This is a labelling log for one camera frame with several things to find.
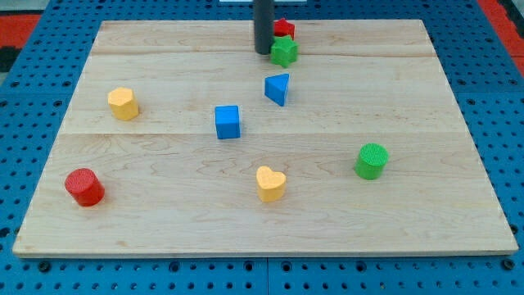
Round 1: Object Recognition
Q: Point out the green star block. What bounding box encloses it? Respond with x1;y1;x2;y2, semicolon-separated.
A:
270;35;299;68

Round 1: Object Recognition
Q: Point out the light wooden board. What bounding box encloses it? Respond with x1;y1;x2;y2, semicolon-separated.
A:
12;20;518;258

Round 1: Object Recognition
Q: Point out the red star block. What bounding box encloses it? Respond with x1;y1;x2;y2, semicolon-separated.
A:
273;18;296;40

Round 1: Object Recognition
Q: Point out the yellow heart block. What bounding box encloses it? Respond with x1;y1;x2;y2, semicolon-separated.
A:
255;166;287;202

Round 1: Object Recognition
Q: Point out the yellow hexagon block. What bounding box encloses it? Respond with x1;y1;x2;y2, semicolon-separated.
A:
107;87;139;120

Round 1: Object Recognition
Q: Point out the blue triangle block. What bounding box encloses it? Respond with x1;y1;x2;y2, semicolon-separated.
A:
264;73;290;107

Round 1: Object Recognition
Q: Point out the red cylinder block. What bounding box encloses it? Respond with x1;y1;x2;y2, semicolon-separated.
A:
65;168;105;207

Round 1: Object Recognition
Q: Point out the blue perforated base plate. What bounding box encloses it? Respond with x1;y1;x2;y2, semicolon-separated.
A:
1;0;523;294

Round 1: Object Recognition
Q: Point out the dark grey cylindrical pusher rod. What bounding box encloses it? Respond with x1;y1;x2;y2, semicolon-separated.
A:
253;0;274;55

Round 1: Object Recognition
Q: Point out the blue cube block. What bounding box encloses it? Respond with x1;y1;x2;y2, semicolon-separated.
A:
215;105;241;139

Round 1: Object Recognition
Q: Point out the green cylinder block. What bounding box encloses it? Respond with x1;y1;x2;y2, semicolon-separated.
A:
355;143;389;180

